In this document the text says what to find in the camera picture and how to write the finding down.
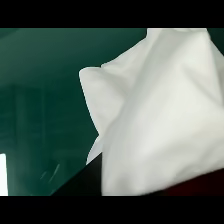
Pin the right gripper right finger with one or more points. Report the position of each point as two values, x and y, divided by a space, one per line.
200 186

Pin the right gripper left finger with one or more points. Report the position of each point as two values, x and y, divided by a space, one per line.
85 183

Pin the white shirt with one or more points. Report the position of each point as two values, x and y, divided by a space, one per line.
160 116

